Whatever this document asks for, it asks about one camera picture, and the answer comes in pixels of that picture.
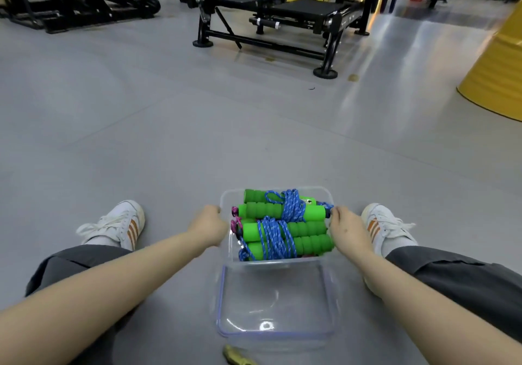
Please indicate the person's left white sneaker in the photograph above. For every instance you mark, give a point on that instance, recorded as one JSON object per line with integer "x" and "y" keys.
{"x": 118, "y": 222}

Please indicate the person's right hand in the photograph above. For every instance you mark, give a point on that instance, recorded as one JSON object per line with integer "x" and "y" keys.
{"x": 350, "y": 232}

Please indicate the black squat rack platform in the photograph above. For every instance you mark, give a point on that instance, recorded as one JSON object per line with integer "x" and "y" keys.
{"x": 306, "y": 10}

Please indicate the person's leg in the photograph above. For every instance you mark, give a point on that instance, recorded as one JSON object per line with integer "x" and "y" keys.
{"x": 465, "y": 279}
{"x": 69, "y": 262}

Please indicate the clear plastic box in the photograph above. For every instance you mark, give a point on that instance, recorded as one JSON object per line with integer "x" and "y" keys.
{"x": 281, "y": 265}

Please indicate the person's right forearm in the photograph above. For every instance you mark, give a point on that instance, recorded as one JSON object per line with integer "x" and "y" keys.
{"x": 432, "y": 315}

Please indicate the clear blue-rimmed box lid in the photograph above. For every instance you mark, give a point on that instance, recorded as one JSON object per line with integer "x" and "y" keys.
{"x": 277, "y": 295}

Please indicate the person's left leg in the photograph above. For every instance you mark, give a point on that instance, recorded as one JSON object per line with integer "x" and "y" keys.
{"x": 69, "y": 262}

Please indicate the black wheeled gym machine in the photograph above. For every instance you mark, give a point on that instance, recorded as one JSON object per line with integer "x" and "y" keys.
{"x": 73, "y": 5}

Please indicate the yellow-green woven mat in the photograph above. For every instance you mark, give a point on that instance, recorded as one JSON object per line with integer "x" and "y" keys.
{"x": 238, "y": 358}

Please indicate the person's left forearm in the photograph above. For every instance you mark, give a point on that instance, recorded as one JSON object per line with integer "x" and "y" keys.
{"x": 102, "y": 291}

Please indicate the person's left hand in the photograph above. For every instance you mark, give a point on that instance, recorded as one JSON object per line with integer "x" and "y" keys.
{"x": 210, "y": 226}

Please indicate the person's right leg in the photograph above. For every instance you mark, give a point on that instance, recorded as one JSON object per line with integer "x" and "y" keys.
{"x": 465, "y": 279}

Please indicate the large yellow barrel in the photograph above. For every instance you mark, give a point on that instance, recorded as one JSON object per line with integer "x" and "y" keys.
{"x": 495, "y": 83}

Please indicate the person's white sneaker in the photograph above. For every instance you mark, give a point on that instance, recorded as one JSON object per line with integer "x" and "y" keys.
{"x": 383, "y": 222}
{"x": 118, "y": 222}

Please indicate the person's right white sneaker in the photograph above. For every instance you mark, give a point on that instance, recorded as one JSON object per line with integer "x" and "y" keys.
{"x": 383, "y": 222}

